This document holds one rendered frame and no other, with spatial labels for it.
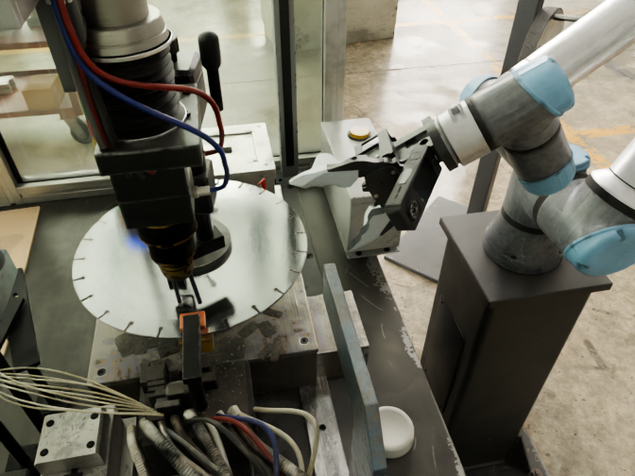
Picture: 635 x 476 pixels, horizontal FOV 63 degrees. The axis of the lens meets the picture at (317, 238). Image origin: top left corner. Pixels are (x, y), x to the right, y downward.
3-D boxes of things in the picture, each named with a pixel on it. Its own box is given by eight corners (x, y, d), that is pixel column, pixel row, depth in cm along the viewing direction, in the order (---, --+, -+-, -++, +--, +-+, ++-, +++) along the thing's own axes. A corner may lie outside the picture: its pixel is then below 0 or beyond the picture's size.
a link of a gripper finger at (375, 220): (363, 233, 82) (387, 188, 76) (367, 260, 77) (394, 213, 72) (344, 229, 81) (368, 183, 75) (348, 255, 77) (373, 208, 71)
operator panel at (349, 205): (319, 178, 123) (319, 121, 113) (365, 173, 124) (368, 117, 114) (347, 259, 102) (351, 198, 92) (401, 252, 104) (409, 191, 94)
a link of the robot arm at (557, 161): (545, 136, 79) (524, 84, 72) (592, 178, 71) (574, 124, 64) (500, 166, 81) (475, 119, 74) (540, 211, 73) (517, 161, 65)
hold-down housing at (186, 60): (183, 194, 64) (147, 27, 50) (222, 192, 64) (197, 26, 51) (175, 222, 60) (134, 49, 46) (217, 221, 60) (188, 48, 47)
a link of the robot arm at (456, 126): (496, 162, 66) (471, 114, 61) (463, 179, 67) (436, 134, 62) (480, 132, 71) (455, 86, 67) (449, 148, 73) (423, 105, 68)
